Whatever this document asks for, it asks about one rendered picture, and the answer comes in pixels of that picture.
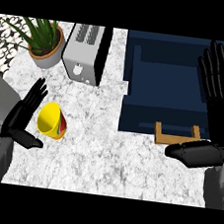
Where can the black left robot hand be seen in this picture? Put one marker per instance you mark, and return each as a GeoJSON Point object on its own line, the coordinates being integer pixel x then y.
{"type": "Point", "coordinates": [21, 113]}

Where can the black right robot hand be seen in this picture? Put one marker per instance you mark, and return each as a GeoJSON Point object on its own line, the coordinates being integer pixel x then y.
{"type": "Point", "coordinates": [222, 114]}

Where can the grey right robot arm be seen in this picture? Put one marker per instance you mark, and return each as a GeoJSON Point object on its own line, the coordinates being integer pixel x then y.
{"type": "Point", "coordinates": [217, 188]}

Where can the yellow cup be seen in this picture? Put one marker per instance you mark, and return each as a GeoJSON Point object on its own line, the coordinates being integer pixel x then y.
{"type": "Point", "coordinates": [51, 120]}

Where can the dark blue open drawer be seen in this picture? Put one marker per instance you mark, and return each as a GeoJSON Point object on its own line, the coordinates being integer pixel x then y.
{"type": "Point", "coordinates": [173, 85]}

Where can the potted green plant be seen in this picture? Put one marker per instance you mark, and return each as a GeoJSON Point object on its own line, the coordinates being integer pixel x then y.
{"type": "Point", "coordinates": [43, 41]}

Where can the silver toaster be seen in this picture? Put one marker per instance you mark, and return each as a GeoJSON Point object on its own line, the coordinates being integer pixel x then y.
{"type": "Point", "coordinates": [86, 53]}

